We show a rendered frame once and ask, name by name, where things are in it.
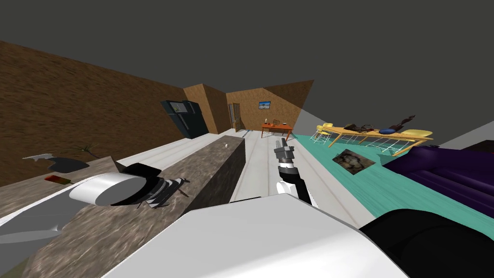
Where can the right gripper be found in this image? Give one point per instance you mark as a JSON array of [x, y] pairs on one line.
[[286, 156]]

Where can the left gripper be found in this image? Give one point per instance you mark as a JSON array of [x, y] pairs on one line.
[[164, 191]]

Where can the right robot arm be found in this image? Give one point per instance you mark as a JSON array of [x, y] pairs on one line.
[[428, 247]]

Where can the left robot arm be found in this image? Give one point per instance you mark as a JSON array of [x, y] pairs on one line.
[[112, 187]]

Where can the orange small table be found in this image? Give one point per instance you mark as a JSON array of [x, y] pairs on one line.
[[276, 126]]

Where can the yellow chair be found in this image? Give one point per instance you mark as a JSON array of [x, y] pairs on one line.
[[417, 133], [324, 131]]

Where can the brown wooden door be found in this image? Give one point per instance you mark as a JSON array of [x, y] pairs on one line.
[[236, 116]]

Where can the brown mottled floor mat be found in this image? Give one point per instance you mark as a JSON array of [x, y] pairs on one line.
[[353, 161]]

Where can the dark fridge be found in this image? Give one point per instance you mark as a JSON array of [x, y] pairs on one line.
[[187, 119]]

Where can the long yellow wooden table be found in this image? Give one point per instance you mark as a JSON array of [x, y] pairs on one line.
[[359, 134]]

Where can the dark thin plant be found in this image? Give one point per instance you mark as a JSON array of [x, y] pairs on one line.
[[88, 150]]

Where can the red flat block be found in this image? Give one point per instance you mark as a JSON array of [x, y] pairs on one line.
[[58, 179]]

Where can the purple sofa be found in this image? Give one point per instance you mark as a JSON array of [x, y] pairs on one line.
[[451, 170]]

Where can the blue picture on wall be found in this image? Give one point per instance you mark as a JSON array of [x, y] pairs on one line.
[[264, 104]]

